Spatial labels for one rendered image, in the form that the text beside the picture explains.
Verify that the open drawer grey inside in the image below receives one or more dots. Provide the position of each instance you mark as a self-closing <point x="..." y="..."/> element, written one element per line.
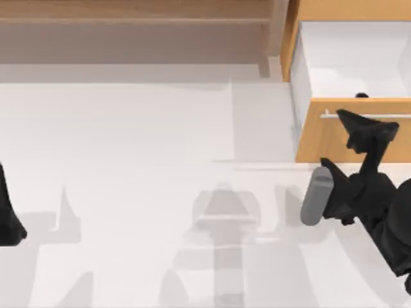
<point x="353" y="57"/>

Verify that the small black object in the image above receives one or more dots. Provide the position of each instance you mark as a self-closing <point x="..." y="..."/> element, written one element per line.
<point x="361" y="95"/>

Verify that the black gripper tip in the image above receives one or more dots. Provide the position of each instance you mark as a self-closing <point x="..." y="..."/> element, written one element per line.
<point x="8" y="218"/>

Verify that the wooden open shelf unit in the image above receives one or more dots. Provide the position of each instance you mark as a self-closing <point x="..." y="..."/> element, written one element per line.
<point x="135" y="29"/>

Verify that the wooden cabinet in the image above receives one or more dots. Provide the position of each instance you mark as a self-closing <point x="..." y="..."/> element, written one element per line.
<point x="324" y="9"/>

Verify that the pale wooden drawer front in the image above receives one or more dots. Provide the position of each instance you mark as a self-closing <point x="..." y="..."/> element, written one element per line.
<point x="321" y="141"/>

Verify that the pale grey rounded box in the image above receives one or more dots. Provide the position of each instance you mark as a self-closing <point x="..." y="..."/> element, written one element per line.
<point x="316" y="197"/>

